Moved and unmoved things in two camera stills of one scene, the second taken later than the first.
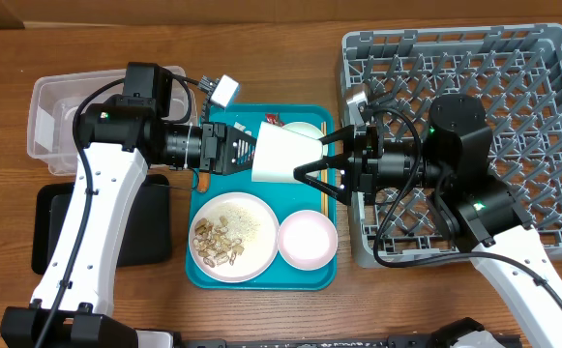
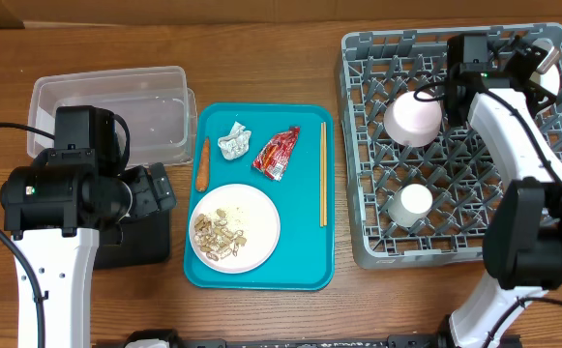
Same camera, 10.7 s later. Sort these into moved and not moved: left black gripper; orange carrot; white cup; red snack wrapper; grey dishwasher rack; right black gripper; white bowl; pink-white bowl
Moved: white cup; right black gripper; pink-white bowl; left black gripper; white bowl; red snack wrapper
Not moved: orange carrot; grey dishwasher rack
